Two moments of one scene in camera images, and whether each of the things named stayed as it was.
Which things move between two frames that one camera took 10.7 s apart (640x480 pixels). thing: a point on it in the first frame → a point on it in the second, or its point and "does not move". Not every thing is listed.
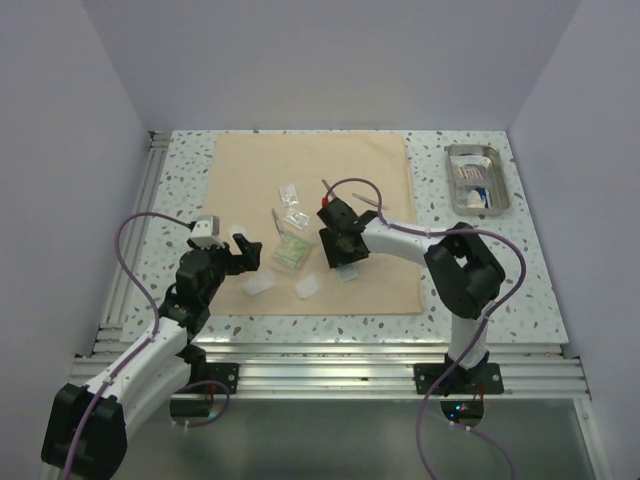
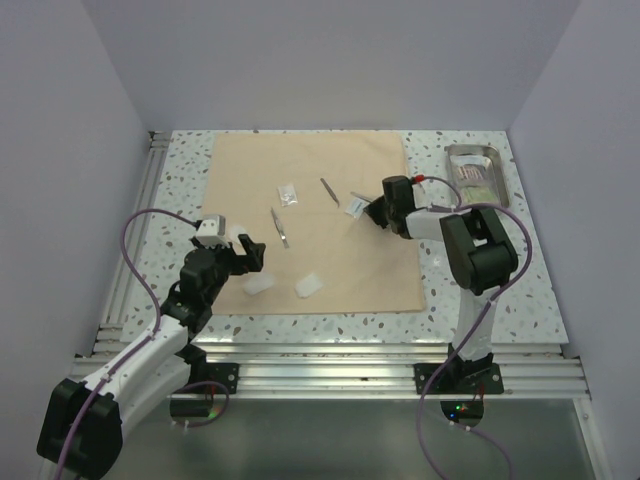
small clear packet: x=298 y=219 → x=355 y=207
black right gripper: x=335 y=257 → x=373 y=211
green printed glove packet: x=292 y=250 → x=479 y=194
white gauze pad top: x=239 y=230 does not move
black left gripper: x=247 y=262 does not move
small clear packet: x=288 y=194 does not move
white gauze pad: x=307 y=287 does not move
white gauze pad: x=259 y=283 does not move
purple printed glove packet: x=471 y=170 does not move
